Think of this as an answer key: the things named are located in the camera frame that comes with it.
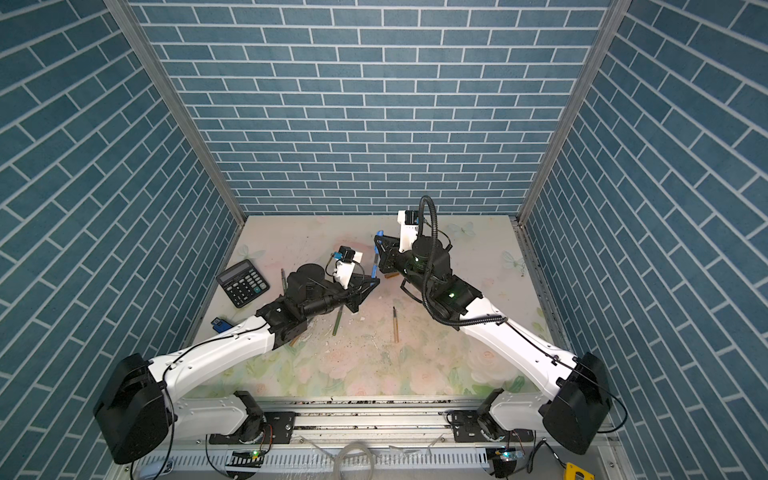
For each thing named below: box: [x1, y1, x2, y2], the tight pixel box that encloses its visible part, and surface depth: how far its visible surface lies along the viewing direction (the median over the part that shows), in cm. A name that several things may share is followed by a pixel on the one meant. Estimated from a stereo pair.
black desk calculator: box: [216, 259, 270, 308], surface depth 101 cm
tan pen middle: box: [392, 306, 399, 343], surface depth 93 cm
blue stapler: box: [211, 317, 234, 333], surface depth 91 cm
